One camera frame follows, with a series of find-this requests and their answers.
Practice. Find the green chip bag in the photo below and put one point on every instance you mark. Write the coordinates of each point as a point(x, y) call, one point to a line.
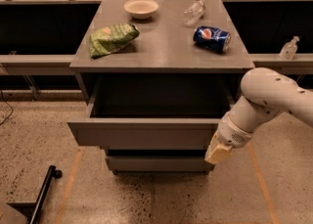
point(111, 39)

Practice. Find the grey drawer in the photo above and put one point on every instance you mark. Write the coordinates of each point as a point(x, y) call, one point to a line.
point(115, 133)
point(157, 161)

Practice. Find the grey top drawer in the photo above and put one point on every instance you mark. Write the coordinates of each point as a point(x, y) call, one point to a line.
point(115, 133)

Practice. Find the grey drawer cabinet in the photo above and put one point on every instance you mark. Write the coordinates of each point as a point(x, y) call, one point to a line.
point(162, 73)

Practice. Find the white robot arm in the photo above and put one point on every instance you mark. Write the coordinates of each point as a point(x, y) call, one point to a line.
point(265, 95)

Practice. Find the white bowl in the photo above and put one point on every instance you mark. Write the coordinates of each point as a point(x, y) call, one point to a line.
point(141, 9)

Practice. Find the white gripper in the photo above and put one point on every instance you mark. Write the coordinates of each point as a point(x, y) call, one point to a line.
point(232, 134)

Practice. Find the clear sanitizer pump bottle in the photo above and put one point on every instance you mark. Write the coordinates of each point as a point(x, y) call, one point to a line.
point(289, 49)

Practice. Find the blue pepsi can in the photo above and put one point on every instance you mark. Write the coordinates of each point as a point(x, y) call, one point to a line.
point(212, 38)

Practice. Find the grey lower drawer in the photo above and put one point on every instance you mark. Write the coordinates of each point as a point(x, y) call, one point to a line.
point(157, 161)

